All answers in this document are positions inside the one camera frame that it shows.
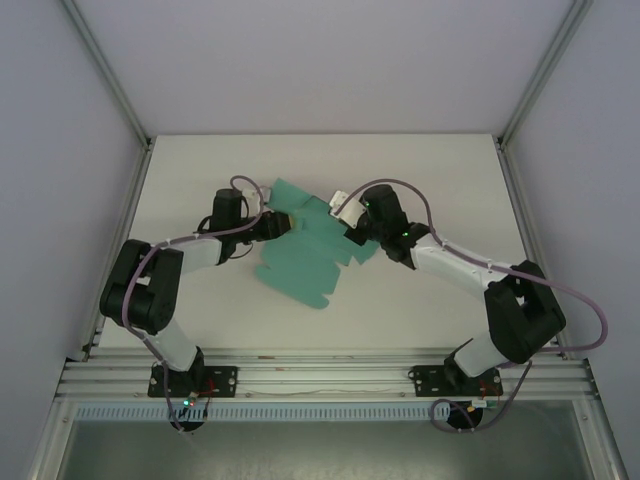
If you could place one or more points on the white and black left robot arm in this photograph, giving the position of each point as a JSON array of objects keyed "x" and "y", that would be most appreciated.
[{"x": 167, "y": 345}]

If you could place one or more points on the green paper box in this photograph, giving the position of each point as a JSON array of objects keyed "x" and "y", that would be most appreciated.
[{"x": 300, "y": 265}]

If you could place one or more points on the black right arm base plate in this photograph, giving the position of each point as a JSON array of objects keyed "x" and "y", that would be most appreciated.
[{"x": 425, "y": 381}]

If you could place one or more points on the aluminium frame post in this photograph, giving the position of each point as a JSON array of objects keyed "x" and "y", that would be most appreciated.
[
  {"x": 107, "y": 75},
  {"x": 545, "y": 75}
]

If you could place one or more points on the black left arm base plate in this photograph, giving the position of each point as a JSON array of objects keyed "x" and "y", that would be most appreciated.
[{"x": 222, "y": 381}]

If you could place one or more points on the aluminium mounting rail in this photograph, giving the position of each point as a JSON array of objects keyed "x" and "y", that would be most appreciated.
[{"x": 325, "y": 375}]

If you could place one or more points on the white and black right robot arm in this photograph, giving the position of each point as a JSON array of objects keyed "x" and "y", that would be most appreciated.
[{"x": 450, "y": 260}]

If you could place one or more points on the small yellow and green connector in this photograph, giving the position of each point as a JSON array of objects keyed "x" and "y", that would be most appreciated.
[{"x": 482, "y": 404}]

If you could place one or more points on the aluminium table side rail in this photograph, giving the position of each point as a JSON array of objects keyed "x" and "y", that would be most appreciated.
[{"x": 120, "y": 240}]

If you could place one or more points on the shiny metal sheet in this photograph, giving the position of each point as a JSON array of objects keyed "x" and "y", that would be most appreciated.
[{"x": 320, "y": 450}]

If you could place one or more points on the small board with green light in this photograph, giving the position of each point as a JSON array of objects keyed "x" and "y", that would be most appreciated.
[{"x": 189, "y": 401}]

